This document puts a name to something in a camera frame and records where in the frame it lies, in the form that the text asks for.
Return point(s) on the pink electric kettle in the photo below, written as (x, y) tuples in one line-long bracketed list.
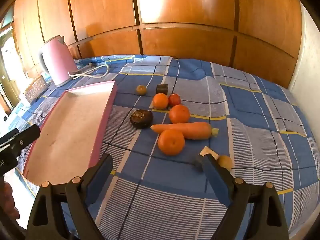
[(58, 62)]

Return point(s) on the small yellow potato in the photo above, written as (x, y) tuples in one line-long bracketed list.
[(141, 90), (225, 162)]

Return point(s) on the carved wooden box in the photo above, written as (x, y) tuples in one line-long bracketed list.
[(35, 90)]

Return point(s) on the dark round fruit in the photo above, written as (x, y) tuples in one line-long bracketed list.
[(141, 119)]

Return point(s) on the carrot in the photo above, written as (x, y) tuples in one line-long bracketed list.
[(190, 130)]

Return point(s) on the dark eggplant piece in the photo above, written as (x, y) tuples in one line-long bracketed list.
[(162, 89), (207, 151)]

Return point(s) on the orange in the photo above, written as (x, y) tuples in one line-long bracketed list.
[(160, 101), (171, 142), (179, 114)]

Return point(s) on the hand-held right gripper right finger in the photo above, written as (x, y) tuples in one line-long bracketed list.
[(217, 180)]

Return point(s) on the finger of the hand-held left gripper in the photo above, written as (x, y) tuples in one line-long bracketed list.
[(27, 135)]

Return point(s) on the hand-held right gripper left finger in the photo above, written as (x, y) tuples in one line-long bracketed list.
[(101, 175)]

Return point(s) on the blue checked blanket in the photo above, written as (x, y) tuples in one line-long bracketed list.
[(250, 120)]

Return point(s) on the person's left hand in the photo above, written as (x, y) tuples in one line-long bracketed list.
[(6, 200)]

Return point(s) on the red tomato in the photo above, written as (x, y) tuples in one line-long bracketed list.
[(175, 100)]

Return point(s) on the pink shallow tray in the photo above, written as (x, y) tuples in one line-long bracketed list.
[(70, 135)]

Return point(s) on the wooden door frame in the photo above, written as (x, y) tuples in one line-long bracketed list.
[(8, 62)]

